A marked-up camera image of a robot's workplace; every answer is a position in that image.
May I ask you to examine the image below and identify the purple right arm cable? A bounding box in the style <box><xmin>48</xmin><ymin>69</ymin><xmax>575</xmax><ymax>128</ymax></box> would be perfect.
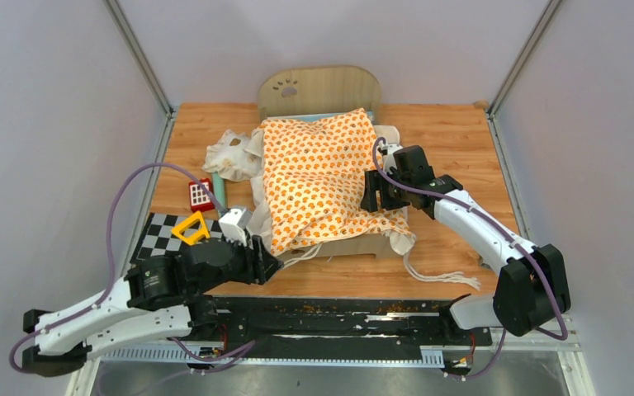
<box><xmin>371</xmin><ymin>138</ymin><xmax>572</xmax><ymax>373</ymax></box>

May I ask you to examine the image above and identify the teal cylinder toy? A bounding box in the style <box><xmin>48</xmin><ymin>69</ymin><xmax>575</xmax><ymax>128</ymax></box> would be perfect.
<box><xmin>211</xmin><ymin>172</ymin><xmax>227</xmax><ymax>217</ymax></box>

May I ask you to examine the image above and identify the black white checkerboard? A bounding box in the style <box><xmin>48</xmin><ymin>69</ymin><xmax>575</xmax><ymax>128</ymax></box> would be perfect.
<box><xmin>130</xmin><ymin>212</ymin><xmax>239</xmax><ymax>268</ymax></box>

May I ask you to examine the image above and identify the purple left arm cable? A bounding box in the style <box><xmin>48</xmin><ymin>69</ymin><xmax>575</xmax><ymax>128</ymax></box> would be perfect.
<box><xmin>8</xmin><ymin>162</ymin><xmax>229</xmax><ymax>373</ymax></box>

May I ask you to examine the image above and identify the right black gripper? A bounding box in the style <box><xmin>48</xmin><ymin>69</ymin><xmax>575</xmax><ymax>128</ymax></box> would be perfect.
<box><xmin>362</xmin><ymin>168</ymin><xmax>412</xmax><ymax>213</ymax></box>

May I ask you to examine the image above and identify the wooden pet bed frame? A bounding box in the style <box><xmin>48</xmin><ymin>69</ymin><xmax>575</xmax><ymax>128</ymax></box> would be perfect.
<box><xmin>249</xmin><ymin>66</ymin><xmax>400</xmax><ymax>258</ymax></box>

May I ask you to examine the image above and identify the white rope tie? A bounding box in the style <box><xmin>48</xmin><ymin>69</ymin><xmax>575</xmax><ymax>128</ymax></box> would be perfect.
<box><xmin>402</xmin><ymin>252</ymin><xmax>482</xmax><ymax>291</ymax></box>

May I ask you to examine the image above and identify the white duck pillow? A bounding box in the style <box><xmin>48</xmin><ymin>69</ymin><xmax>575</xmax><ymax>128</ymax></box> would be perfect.
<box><xmin>202</xmin><ymin>128</ymin><xmax>264</xmax><ymax>182</ymax></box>

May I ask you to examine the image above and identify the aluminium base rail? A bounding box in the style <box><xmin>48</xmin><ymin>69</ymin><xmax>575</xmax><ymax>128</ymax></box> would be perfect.
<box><xmin>71</xmin><ymin>295</ymin><xmax>597</xmax><ymax>369</ymax></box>

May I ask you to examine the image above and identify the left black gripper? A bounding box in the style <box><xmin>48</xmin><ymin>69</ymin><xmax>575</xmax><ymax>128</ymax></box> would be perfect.
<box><xmin>191</xmin><ymin>229</ymin><xmax>287</xmax><ymax>297</ymax></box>

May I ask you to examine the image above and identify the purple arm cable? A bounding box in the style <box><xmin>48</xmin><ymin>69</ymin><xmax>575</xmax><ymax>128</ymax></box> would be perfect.
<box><xmin>8</xmin><ymin>162</ymin><xmax>229</xmax><ymax>373</ymax></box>
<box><xmin>371</xmin><ymin>138</ymin><xmax>572</xmax><ymax>373</ymax></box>

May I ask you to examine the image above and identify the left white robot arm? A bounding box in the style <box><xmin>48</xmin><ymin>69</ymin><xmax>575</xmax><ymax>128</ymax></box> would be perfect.
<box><xmin>19</xmin><ymin>207</ymin><xmax>283</xmax><ymax>377</ymax></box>

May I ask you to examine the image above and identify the yellow duck print blanket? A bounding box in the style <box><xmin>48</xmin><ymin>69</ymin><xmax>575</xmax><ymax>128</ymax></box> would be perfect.
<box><xmin>257</xmin><ymin>108</ymin><xmax>416</xmax><ymax>266</ymax></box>

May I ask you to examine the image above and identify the red window toy block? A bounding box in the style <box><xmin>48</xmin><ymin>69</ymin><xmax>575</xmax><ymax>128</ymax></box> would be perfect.
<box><xmin>188</xmin><ymin>179</ymin><xmax>215</xmax><ymax>212</ymax></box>

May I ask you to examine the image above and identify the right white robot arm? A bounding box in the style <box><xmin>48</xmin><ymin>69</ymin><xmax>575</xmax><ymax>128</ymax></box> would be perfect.
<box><xmin>361</xmin><ymin>138</ymin><xmax>571</xmax><ymax>345</ymax></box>

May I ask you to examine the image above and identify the yellow plastic block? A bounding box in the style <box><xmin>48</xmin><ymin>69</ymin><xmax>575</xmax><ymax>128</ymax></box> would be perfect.
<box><xmin>171</xmin><ymin>212</ymin><xmax>211</xmax><ymax>246</ymax></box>

